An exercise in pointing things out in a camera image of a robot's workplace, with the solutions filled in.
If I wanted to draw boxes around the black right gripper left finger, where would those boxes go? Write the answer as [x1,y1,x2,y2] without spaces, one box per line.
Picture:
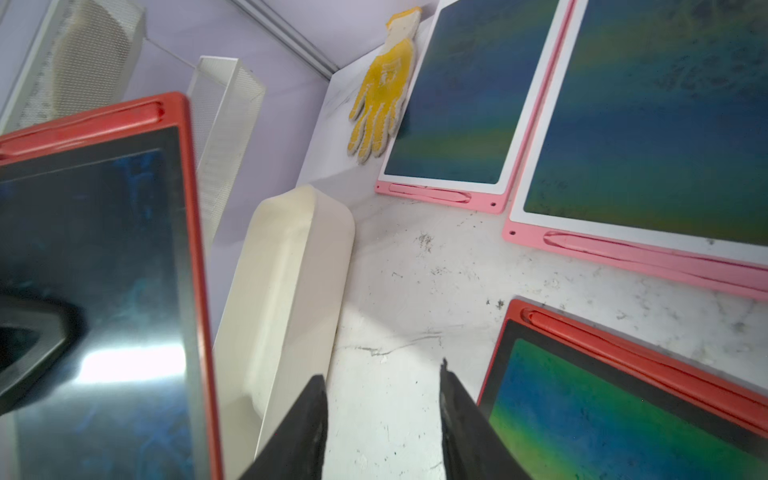
[240,375,328,480]

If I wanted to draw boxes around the aluminium frame profiles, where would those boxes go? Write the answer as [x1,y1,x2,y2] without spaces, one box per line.
[231,0,339,80]

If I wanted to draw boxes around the yellow work glove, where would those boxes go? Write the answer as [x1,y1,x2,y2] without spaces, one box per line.
[347,7,422,165]

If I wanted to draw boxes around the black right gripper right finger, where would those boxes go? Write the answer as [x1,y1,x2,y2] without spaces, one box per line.
[439,359,530,480]

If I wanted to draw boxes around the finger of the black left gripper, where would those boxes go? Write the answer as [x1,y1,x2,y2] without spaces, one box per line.
[1,295,78,414]

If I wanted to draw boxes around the pink white writing tablet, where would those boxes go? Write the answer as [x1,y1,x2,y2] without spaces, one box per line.
[375,1,575,214]

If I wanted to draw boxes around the beige storage tray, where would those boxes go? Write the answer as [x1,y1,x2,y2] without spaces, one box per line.
[213,185,355,479]

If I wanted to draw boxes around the white mesh two-tier shelf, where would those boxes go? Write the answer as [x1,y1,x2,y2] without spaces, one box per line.
[1,1,266,247]

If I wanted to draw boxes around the beige glove in shelf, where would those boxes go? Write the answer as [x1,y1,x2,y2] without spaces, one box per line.
[19,1,130,128]

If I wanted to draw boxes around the dark red tablet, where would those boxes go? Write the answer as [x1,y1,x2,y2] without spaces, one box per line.
[478,299,767,479]
[1,92,223,479]

